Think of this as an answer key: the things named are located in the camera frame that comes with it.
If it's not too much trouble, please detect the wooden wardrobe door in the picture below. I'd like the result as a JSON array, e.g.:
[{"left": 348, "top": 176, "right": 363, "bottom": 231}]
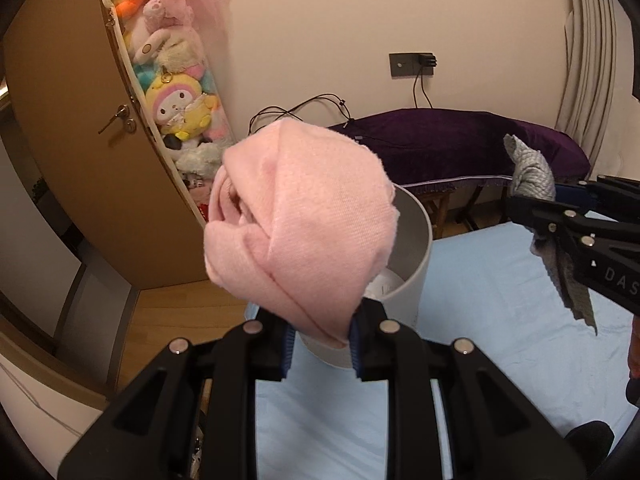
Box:
[{"left": 2, "top": 0, "right": 211, "bottom": 291}]

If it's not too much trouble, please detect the grey knotted cloth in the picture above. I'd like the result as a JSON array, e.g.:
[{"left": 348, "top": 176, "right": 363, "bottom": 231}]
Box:
[{"left": 502, "top": 133, "right": 598, "bottom": 336}]

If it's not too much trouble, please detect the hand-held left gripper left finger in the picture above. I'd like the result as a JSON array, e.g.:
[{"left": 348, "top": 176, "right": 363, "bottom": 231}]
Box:
[{"left": 57, "top": 310, "right": 297, "bottom": 480}]

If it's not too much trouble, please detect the blue bed sheet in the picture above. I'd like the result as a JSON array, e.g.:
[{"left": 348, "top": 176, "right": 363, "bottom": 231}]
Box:
[{"left": 245, "top": 220, "right": 640, "bottom": 480}]

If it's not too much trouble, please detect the black cable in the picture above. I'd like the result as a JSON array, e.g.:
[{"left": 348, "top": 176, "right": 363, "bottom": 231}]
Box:
[{"left": 248, "top": 66, "right": 432, "bottom": 136}]

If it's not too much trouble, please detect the white cylindrical bin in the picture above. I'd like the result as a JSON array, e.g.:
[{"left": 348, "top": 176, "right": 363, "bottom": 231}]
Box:
[{"left": 295, "top": 182, "right": 433, "bottom": 371}]

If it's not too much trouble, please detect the grey wall socket plate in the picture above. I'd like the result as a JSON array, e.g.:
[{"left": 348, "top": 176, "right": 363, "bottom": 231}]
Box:
[{"left": 389, "top": 52, "right": 423, "bottom": 79}]

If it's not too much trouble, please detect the cream curtain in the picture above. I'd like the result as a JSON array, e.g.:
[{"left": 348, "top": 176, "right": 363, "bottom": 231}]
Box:
[{"left": 552, "top": 0, "right": 638, "bottom": 171}]

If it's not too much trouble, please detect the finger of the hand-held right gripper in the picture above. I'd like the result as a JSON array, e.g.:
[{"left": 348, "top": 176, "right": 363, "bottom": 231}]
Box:
[
  {"left": 554, "top": 175, "right": 640, "bottom": 221},
  {"left": 504, "top": 196, "right": 640, "bottom": 272}
]

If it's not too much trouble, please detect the pile of plush toys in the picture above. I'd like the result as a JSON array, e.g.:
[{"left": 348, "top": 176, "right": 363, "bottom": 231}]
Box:
[{"left": 102, "top": 0, "right": 236, "bottom": 221}]

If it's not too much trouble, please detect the brass door handle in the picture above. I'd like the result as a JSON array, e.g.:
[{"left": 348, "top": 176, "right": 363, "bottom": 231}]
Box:
[{"left": 97, "top": 105, "right": 137, "bottom": 136}]

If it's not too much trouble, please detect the wooden stool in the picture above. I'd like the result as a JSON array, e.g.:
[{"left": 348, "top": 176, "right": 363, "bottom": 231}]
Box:
[{"left": 422, "top": 192, "right": 456, "bottom": 240}]

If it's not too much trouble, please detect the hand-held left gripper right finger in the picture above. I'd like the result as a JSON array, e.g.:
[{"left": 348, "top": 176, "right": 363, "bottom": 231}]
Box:
[{"left": 349, "top": 300, "right": 586, "bottom": 480}]

